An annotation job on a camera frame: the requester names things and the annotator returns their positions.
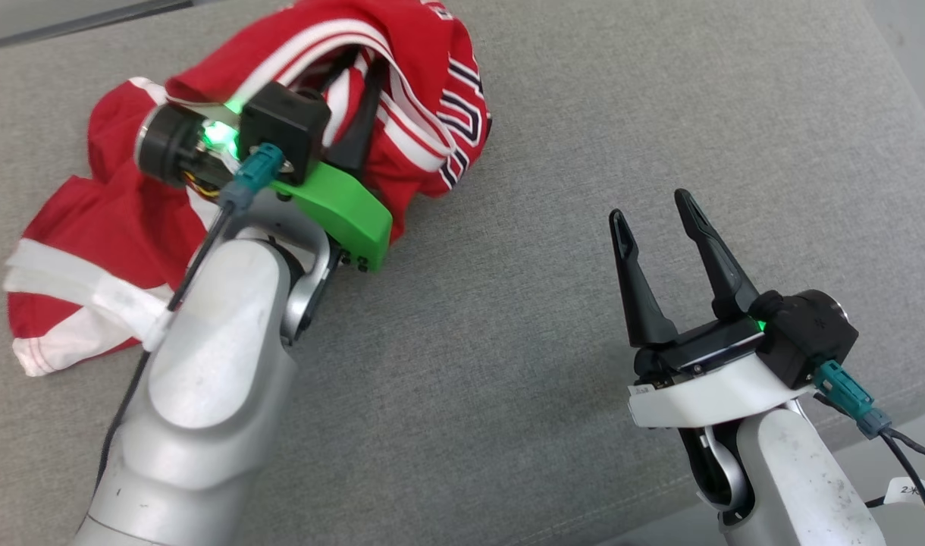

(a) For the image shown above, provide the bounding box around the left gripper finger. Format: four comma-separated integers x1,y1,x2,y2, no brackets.
322,45,361,96
328,61,387,179

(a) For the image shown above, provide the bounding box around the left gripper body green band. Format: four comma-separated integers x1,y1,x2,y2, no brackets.
135,102,393,272

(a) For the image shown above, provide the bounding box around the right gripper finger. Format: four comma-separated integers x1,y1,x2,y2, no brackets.
609,209,679,348
673,188,760,319

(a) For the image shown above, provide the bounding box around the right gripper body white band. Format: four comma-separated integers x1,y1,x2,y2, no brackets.
628,318,816,429

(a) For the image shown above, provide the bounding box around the red basketball jersey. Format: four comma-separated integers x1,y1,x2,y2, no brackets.
2,0,494,378

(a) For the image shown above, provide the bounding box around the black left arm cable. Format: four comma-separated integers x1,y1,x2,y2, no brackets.
91,144,285,494

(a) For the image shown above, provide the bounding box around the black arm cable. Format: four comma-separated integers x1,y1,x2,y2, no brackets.
91,144,285,494
811,360,925,546

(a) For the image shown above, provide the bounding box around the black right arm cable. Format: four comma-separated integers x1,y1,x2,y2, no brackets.
811,360,925,546

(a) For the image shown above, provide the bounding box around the grey wall base rail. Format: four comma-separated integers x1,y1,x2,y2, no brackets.
0,0,198,54

